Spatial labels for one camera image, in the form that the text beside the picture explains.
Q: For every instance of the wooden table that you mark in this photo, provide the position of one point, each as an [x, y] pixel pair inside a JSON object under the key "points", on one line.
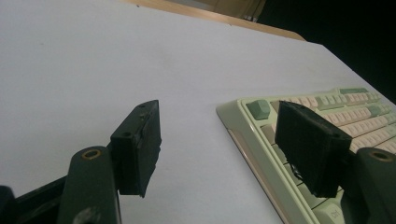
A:
{"points": [[218, 17]]}

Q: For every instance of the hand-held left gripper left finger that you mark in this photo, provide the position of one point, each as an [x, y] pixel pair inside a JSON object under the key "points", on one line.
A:
{"points": [[137, 149]]}

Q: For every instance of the green and cream keyboard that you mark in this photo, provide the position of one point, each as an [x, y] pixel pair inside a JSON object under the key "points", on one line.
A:
{"points": [[263, 109]]}

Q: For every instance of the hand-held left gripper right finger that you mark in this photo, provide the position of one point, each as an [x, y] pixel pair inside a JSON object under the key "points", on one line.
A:
{"points": [[311, 149]]}

